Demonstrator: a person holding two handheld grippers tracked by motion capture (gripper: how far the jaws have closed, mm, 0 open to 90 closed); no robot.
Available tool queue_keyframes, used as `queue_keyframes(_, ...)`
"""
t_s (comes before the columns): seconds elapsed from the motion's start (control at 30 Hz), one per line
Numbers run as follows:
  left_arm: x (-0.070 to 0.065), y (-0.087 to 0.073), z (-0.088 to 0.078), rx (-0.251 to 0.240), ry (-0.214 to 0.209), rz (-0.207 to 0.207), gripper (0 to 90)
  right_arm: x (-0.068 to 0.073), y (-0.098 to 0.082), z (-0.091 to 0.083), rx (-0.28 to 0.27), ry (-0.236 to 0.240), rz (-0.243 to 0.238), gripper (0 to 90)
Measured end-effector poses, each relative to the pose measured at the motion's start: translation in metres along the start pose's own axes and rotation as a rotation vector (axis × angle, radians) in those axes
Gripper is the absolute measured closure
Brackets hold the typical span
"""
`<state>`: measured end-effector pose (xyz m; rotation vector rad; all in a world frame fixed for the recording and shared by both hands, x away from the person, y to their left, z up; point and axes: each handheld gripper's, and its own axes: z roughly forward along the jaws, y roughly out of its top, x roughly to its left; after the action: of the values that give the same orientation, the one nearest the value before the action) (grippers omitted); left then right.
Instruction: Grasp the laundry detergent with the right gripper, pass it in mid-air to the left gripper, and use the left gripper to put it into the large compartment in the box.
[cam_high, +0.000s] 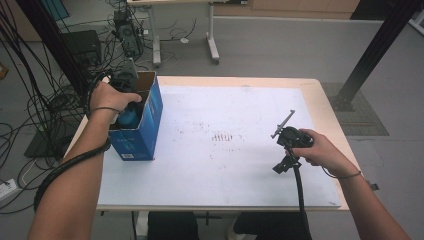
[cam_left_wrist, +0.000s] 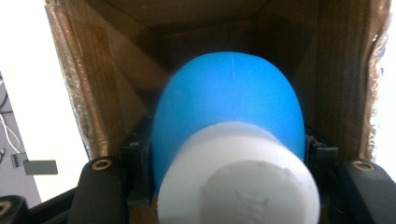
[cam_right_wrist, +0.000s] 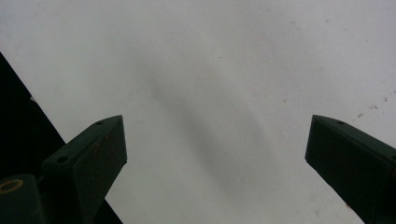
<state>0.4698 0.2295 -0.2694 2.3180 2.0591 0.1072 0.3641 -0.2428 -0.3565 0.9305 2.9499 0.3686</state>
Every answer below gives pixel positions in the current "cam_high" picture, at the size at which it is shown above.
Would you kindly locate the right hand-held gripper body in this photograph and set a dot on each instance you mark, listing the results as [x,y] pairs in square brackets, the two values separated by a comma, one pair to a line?
[295,138]

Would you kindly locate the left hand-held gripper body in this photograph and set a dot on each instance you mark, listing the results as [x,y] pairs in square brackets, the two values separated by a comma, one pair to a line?
[125,80]

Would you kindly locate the blue bottle with white cap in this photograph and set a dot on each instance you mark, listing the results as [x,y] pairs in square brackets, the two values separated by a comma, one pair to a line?
[128,120]

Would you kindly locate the blue cardboard box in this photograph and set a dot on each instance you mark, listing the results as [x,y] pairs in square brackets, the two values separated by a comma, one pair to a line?
[146,133]

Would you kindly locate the person's left hand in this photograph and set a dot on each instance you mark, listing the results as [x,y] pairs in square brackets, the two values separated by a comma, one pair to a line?
[106,96]

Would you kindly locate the person's right hand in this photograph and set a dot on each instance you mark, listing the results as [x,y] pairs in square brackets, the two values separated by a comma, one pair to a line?
[326,155]

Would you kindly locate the black wrist band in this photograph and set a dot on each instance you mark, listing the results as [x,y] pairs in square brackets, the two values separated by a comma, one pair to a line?
[350,175]
[103,108]

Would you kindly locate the black computer tower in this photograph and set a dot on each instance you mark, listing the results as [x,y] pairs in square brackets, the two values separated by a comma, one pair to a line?
[128,36]

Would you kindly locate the black box on floor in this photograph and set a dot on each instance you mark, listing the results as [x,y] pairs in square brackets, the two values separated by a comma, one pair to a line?
[81,46]

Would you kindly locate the person's right leg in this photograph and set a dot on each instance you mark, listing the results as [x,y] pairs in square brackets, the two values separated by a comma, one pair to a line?
[270,226]

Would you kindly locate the person's leg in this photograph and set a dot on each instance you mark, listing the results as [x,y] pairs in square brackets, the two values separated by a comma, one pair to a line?
[270,226]
[171,226]

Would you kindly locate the white table mat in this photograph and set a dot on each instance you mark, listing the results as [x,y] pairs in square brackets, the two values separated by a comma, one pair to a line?
[216,180]

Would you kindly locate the white plug on floor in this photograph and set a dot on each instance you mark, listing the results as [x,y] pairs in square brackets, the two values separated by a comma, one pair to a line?
[184,40]

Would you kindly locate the dark grey floor mat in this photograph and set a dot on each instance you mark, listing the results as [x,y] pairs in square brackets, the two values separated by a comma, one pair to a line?
[370,116]

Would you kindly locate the wooden table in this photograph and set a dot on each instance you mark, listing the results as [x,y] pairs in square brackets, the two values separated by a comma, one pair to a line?
[233,81]

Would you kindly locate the black table clip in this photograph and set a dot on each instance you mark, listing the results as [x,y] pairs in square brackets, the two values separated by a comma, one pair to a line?
[374,186]

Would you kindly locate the teal panel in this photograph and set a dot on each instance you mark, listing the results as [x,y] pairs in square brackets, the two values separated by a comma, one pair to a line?
[55,8]

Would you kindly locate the black floor plate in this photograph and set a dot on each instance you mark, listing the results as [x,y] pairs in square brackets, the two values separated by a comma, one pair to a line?
[43,146]

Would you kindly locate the person's left leg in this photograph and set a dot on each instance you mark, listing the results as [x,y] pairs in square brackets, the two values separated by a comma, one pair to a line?
[171,226]

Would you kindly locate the black slanted metal stand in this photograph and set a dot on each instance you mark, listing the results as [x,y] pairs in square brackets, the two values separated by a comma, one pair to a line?
[383,40]

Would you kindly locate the white power strip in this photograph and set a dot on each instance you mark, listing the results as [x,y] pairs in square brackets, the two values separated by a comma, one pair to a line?
[6,190]

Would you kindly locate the white desk frame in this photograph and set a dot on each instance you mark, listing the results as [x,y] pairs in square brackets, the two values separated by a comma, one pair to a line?
[156,40]

